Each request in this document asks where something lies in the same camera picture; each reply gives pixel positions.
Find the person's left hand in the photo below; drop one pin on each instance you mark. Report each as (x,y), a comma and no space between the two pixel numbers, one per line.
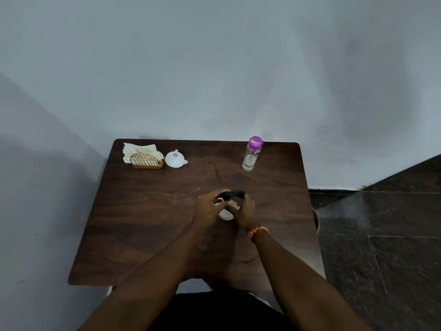
(206,210)

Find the person's right hand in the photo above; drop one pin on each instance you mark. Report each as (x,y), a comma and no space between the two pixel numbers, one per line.
(247,214)

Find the person's right fingers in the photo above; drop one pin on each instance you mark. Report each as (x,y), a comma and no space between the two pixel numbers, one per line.
(238,209)

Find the person's left fingers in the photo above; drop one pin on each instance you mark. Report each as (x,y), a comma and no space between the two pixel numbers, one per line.
(220,193)

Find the white spray bottle black trigger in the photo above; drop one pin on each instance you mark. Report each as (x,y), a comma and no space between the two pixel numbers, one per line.
(231,195)

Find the person's left forearm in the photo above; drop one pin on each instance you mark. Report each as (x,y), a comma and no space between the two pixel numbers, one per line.
(162,272)

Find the person's right forearm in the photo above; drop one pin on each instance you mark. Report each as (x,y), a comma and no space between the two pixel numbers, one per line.
(293,282)

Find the orange thread wristband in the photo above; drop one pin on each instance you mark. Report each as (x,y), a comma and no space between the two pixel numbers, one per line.
(257,231)

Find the clear bottle with purple cap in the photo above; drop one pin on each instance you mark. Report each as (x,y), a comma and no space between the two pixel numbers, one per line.
(250,157)

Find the white plastic funnel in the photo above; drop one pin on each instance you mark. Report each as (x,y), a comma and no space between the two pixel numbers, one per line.
(175,160)

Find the brown wooden chair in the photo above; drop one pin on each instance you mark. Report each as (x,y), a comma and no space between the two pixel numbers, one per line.
(316,220)

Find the wooden wicker napkin holder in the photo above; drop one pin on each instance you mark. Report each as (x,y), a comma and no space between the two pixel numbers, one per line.
(146,161)

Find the white chair seat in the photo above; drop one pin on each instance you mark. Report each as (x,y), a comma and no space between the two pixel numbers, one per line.
(193,286)

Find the white paper napkins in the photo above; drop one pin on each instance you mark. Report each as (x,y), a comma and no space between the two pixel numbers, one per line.
(139,149)

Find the person's black clothing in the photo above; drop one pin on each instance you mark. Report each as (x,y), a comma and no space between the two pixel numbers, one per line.
(220,311)

